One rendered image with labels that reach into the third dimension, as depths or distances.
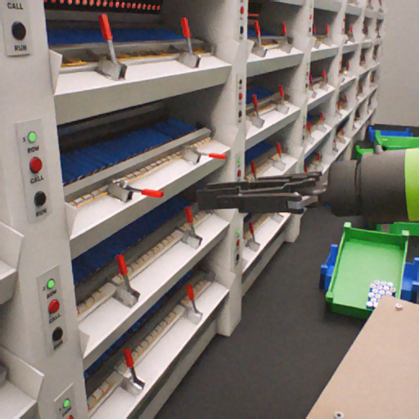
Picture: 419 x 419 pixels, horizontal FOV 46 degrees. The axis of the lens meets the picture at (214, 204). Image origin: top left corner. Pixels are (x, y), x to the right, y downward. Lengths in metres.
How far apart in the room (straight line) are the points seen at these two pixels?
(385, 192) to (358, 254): 1.07
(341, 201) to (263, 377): 0.73
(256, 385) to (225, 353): 0.14
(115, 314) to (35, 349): 0.21
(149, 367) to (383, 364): 0.50
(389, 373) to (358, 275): 0.94
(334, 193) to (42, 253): 0.38
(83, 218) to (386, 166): 0.43
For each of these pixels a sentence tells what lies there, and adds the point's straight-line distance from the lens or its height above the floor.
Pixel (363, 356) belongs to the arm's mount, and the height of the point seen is 0.38.
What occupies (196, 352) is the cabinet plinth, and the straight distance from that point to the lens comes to 1.33.
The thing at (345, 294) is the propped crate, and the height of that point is 0.04.
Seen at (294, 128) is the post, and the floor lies 0.46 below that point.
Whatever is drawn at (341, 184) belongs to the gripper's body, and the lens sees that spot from 0.65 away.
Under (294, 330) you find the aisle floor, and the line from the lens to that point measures 1.47.
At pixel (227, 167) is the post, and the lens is 1.22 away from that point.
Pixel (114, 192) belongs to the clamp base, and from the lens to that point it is 0.82.
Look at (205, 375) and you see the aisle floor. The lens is 1.29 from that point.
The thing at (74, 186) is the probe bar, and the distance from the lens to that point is 0.77.
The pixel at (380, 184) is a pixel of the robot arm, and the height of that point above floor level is 0.63.
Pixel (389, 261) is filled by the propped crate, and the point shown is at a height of 0.11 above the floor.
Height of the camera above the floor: 0.81
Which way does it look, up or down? 20 degrees down
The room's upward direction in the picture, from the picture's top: straight up
